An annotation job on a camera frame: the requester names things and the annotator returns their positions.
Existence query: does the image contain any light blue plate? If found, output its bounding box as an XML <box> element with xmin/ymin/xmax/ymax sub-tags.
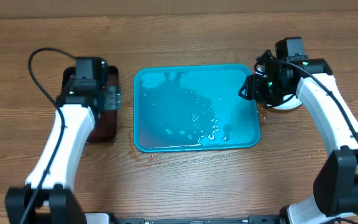
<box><xmin>251</xmin><ymin>62</ymin><xmax>302</xmax><ymax>110</ymax></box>

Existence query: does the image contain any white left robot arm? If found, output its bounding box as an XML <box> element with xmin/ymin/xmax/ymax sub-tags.
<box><xmin>4</xmin><ymin>104</ymin><xmax>112</xmax><ymax>223</ymax></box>

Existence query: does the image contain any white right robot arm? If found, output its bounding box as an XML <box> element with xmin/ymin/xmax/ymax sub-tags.
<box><xmin>239</xmin><ymin>56</ymin><xmax>358</xmax><ymax>223</ymax></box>

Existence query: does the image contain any teal plastic tray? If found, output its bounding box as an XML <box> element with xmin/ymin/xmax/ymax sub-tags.
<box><xmin>133</xmin><ymin>63</ymin><xmax>260</xmax><ymax>152</ymax></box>

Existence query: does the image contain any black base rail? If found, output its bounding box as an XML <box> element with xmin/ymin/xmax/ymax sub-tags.
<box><xmin>84</xmin><ymin>212</ymin><xmax>288</xmax><ymax>224</ymax></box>

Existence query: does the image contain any dark red tray black rim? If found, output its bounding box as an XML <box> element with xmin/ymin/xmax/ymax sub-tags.
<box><xmin>57</xmin><ymin>65</ymin><xmax>119</xmax><ymax>143</ymax></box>

